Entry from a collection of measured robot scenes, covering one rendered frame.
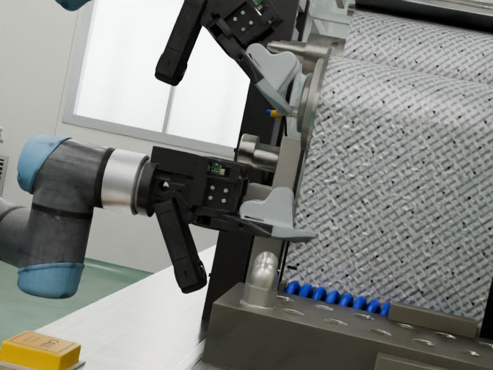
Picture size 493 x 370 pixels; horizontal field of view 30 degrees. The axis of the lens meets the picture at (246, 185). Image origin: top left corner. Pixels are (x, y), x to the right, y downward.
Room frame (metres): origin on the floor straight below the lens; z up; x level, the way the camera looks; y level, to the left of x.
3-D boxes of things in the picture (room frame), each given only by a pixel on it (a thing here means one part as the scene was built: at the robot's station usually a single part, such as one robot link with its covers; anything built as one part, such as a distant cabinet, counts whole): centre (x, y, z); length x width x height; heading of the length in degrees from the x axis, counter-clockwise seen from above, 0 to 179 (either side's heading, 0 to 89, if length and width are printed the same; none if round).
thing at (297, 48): (1.40, -0.02, 1.33); 0.06 x 0.03 x 0.03; 82
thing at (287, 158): (1.18, -0.03, 1.05); 0.06 x 0.05 x 0.31; 82
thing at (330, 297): (1.04, -0.17, 1.03); 0.21 x 0.04 x 0.03; 82
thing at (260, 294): (0.92, -0.04, 1.05); 0.04 x 0.04 x 0.04
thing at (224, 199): (1.10, 0.06, 1.12); 0.12 x 0.08 x 0.09; 82
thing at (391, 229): (1.06, -0.18, 1.11); 0.23 x 0.01 x 0.18; 82
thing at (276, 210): (1.07, -0.04, 1.12); 0.09 x 0.03 x 0.06; 81
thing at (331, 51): (1.14, -0.07, 1.25); 0.15 x 0.01 x 0.15; 172
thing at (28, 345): (1.02, 0.19, 0.91); 0.07 x 0.07 x 0.02; 82
